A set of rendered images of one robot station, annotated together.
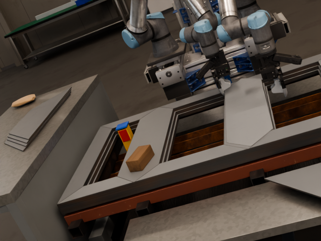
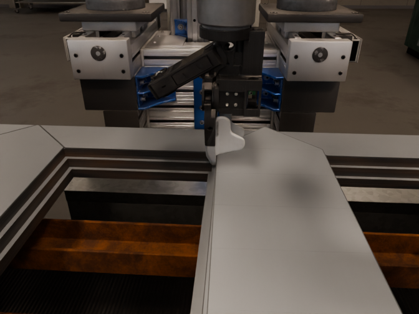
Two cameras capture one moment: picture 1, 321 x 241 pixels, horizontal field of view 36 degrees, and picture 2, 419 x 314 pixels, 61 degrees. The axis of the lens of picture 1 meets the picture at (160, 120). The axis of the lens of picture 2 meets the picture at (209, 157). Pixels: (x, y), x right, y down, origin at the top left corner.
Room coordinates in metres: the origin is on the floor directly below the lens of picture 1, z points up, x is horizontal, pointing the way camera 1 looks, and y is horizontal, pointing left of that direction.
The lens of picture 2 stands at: (1.70, -0.21, 1.15)
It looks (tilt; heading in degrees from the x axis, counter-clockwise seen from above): 29 degrees down; 348
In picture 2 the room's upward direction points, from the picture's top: straight up
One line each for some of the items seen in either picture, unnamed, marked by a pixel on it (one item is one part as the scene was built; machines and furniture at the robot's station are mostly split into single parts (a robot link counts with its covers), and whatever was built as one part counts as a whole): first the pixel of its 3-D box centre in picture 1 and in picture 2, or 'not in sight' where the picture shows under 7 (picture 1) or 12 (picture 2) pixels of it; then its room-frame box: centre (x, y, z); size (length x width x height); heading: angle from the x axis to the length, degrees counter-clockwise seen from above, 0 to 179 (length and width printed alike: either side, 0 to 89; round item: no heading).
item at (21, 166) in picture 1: (13, 140); not in sight; (2.31, 0.70, 1.03); 1.30 x 0.60 x 0.04; 164
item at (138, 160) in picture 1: (140, 158); not in sight; (1.81, 0.13, 0.89); 0.12 x 0.06 x 0.05; 147
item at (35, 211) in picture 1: (108, 212); not in sight; (2.24, 0.43, 0.51); 1.30 x 0.04 x 1.01; 164
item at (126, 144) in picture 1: (130, 144); not in sight; (2.29, 0.18, 0.78); 0.05 x 0.05 x 0.19; 74
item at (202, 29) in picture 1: (204, 33); not in sight; (2.18, -0.34, 1.17); 0.09 x 0.08 x 0.11; 29
